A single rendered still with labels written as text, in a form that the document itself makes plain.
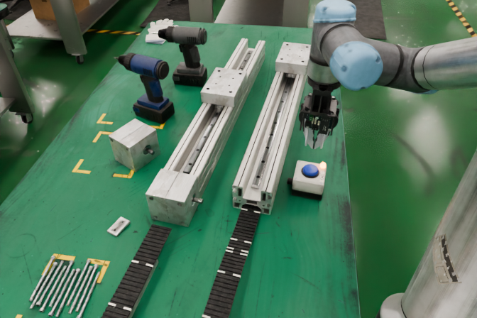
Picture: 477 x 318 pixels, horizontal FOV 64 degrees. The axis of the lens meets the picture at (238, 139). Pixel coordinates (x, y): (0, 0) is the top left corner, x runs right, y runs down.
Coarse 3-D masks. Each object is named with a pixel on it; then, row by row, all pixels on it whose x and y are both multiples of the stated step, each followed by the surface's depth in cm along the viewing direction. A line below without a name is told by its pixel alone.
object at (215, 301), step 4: (212, 296) 78; (208, 300) 77; (212, 300) 77; (216, 300) 77; (220, 300) 77; (224, 300) 77; (228, 300) 77; (208, 304) 77; (212, 304) 76; (216, 304) 76; (220, 304) 76; (224, 304) 77; (228, 304) 77; (232, 304) 77; (224, 308) 76; (228, 308) 76
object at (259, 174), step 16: (288, 80) 137; (304, 80) 138; (272, 96) 125; (288, 96) 132; (272, 112) 123; (288, 112) 118; (256, 128) 111; (272, 128) 116; (288, 128) 111; (256, 144) 106; (272, 144) 110; (288, 144) 117; (256, 160) 107; (272, 160) 101; (240, 176) 97; (256, 176) 101; (272, 176) 97; (240, 192) 97; (256, 192) 98; (272, 192) 93; (240, 208) 99
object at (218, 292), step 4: (212, 288) 79; (216, 288) 79; (220, 288) 79; (212, 292) 78; (216, 292) 78; (220, 292) 78; (224, 292) 78; (228, 292) 78; (232, 292) 78; (216, 296) 78; (220, 296) 78; (224, 296) 78; (228, 296) 78; (232, 296) 78; (232, 300) 77
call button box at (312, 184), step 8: (296, 168) 102; (320, 168) 102; (296, 176) 100; (304, 176) 100; (312, 176) 100; (320, 176) 100; (296, 184) 100; (304, 184) 99; (312, 184) 98; (320, 184) 98; (296, 192) 102; (304, 192) 101; (312, 192) 100; (320, 192) 99
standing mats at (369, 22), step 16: (160, 0) 426; (176, 0) 425; (352, 0) 420; (368, 0) 420; (16, 16) 394; (160, 16) 390; (176, 16) 390; (368, 16) 385; (368, 32) 357; (384, 32) 358
